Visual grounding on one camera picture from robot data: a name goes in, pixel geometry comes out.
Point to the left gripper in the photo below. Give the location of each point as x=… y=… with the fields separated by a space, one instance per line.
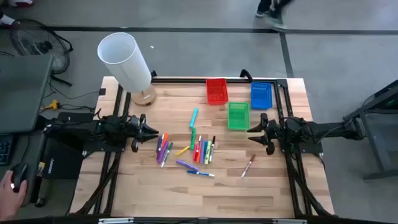
x=138 y=130

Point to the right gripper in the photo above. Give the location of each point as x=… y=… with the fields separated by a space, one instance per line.
x=273 y=132

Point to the purple Expo marker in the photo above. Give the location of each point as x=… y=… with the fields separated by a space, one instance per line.
x=162 y=139

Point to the dark purple pen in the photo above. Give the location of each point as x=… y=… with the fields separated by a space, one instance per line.
x=159 y=144

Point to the thick purple Sharpie highlighter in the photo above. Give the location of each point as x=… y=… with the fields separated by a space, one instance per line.
x=163 y=152

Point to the thick green marker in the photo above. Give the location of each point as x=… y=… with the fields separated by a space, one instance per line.
x=193 y=139

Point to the black Expo marker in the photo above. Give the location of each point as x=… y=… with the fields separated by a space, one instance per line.
x=212 y=146

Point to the pink highlighter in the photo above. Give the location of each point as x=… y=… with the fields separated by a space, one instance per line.
x=195 y=153

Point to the red Expo marker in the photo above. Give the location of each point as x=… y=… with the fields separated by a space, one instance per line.
x=199 y=140

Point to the yellow green highlighter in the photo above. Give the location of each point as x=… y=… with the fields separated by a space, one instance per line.
x=207 y=152

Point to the violet blue highlighter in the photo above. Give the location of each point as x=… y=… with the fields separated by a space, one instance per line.
x=202 y=152

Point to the red plastic basket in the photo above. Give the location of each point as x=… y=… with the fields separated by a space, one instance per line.
x=217 y=91

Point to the blue Expo marker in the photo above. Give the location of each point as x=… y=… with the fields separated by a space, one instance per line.
x=199 y=173

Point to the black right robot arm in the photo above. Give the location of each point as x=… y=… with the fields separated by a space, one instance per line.
x=326 y=129

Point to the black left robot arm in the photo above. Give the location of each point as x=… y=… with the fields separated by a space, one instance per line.
x=77 y=129

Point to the green plastic basket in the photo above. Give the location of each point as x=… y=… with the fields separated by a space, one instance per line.
x=238 y=116

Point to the blue plastic basket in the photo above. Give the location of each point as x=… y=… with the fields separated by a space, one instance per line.
x=261 y=96

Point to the black clamp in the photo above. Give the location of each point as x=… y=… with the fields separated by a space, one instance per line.
x=245 y=74
x=153 y=74

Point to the small black table clip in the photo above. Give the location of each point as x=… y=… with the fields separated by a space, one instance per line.
x=102 y=91

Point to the white shade table lamp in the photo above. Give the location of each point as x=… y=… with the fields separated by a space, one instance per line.
x=124 y=62

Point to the black control box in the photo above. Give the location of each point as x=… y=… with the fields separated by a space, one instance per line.
x=62 y=165

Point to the yellow power plug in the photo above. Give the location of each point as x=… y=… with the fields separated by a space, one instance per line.
x=55 y=104

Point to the black metal stand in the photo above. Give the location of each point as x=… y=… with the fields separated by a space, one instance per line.
x=376 y=130

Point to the dark grey desk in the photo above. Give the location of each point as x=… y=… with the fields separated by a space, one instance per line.
x=33 y=149

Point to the person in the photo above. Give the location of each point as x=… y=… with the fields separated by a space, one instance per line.
x=273 y=14

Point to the grey computer monitor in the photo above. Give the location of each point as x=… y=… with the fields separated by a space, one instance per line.
x=23 y=93

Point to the black computer mouse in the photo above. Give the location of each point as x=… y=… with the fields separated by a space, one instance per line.
x=20 y=174

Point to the black floor fan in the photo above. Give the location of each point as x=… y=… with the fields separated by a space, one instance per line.
x=40 y=46

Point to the black keyboard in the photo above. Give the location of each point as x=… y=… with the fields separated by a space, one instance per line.
x=4 y=151

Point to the person's hand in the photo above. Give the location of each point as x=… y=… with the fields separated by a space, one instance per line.
x=9 y=199

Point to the person's foot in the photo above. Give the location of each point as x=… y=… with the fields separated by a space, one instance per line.
x=7 y=20
x=21 y=3

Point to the black aluminium table frame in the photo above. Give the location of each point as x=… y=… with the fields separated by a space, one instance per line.
x=186 y=80

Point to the silver metal bracket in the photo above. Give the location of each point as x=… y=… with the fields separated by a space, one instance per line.
x=289 y=221
x=115 y=220

